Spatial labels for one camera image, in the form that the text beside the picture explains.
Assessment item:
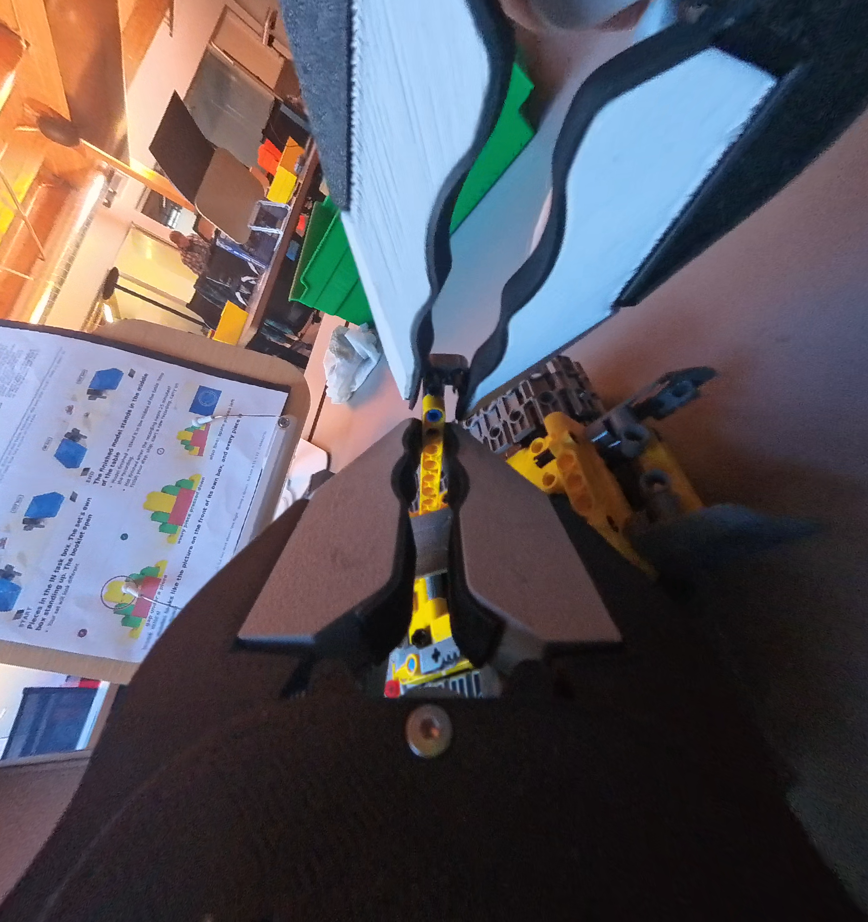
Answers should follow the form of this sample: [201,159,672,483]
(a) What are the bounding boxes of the printed instruction sheet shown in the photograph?
[0,320,291,664]

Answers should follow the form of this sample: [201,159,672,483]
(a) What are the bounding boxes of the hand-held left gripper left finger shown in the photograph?
[236,420,415,665]

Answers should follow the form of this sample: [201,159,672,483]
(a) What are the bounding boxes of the grey connector two black pins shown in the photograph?
[423,353,472,395]

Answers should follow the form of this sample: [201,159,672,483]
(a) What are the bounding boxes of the white crumpled tissue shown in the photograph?
[323,324,381,403]

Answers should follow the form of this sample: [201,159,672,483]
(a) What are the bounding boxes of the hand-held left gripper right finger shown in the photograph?
[452,424,623,668]

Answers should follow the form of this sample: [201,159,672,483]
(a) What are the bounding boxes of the yellow toy tracked robot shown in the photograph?
[387,356,818,700]

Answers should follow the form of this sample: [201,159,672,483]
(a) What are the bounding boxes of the brown flat panel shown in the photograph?
[195,147,270,244]

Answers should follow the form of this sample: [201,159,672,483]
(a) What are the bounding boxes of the green plastic bin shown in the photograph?
[288,61,536,327]

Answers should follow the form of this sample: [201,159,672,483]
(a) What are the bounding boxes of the dark computer monitor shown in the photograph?
[1,684,112,763]

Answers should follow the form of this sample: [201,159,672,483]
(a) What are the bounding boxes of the black flat panel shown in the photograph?
[149,90,217,211]

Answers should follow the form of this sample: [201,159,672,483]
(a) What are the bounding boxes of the grey desk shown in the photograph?
[300,43,868,922]

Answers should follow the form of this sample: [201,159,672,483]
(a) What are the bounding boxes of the person's right hand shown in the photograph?
[502,0,644,32]

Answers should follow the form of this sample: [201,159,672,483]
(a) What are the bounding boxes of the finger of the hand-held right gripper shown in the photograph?
[465,22,778,420]
[346,0,521,402]

